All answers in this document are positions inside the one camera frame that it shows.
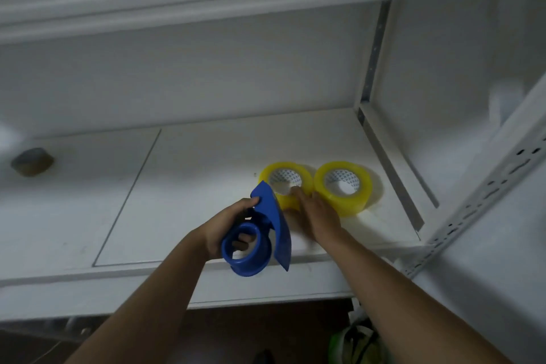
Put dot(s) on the blue dispenser with yellow tape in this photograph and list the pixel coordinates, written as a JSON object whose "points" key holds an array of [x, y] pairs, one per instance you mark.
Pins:
{"points": [[279, 231]]}

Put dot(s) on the small brown tape roll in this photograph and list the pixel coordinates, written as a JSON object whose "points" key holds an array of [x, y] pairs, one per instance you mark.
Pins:
{"points": [[32, 162]]}

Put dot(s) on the white metal shelf rack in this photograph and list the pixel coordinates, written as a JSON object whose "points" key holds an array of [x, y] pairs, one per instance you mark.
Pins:
{"points": [[213, 171]]}

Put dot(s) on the yellow tape roll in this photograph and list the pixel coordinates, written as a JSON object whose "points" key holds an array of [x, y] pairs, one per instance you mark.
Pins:
{"points": [[266, 174], [350, 201]]}

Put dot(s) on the person's right hand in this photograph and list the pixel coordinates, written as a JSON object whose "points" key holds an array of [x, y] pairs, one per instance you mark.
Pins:
{"points": [[317, 218]]}

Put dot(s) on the person's left forearm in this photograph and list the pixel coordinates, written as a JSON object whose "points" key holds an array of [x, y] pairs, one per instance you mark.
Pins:
{"points": [[145, 304]]}

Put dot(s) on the person's left hand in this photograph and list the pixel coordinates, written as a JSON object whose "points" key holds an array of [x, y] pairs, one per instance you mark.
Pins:
{"points": [[222, 223]]}

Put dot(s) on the person's right forearm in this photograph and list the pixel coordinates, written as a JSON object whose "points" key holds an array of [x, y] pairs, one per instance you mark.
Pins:
{"points": [[401, 304]]}

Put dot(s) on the green yellow bag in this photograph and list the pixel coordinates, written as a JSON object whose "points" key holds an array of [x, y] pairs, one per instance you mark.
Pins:
{"points": [[354, 346]]}

